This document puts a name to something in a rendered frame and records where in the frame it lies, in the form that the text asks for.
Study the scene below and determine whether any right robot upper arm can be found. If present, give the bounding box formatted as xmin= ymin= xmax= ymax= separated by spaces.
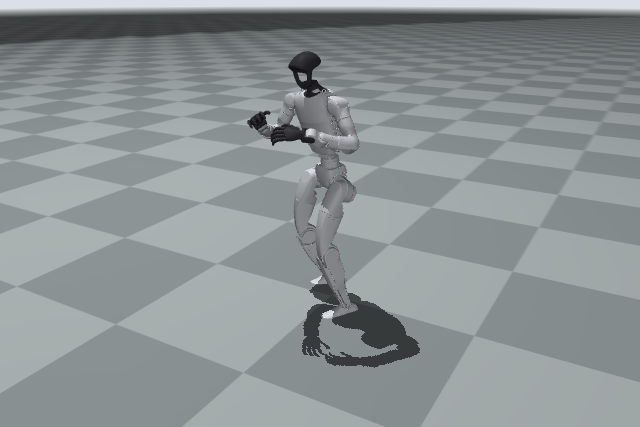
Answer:
xmin=274 ymin=92 xmax=298 ymax=139

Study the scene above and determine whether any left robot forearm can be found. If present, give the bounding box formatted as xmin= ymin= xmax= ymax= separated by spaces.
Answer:
xmin=304 ymin=128 xmax=359 ymax=152

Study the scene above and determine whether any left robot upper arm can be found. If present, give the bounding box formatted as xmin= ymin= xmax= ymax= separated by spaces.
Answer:
xmin=326 ymin=96 xmax=359 ymax=154

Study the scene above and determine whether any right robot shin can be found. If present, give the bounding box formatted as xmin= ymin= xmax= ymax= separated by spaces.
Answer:
xmin=296 ymin=235 xmax=323 ymax=272

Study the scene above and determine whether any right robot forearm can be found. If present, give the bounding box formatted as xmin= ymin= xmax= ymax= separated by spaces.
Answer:
xmin=257 ymin=123 xmax=275 ymax=139

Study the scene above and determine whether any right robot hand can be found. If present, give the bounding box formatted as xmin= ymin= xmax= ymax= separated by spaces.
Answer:
xmin=247 ymin=111 xmax=270 ymax=130

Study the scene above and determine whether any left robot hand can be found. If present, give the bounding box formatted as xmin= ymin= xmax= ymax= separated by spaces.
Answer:
xmin=271 ymin=123 xmax=315 ymax=146

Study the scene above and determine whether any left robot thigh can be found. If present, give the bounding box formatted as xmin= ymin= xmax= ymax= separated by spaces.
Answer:
xmin=316 ymin=175 xmax=356 ymax=264

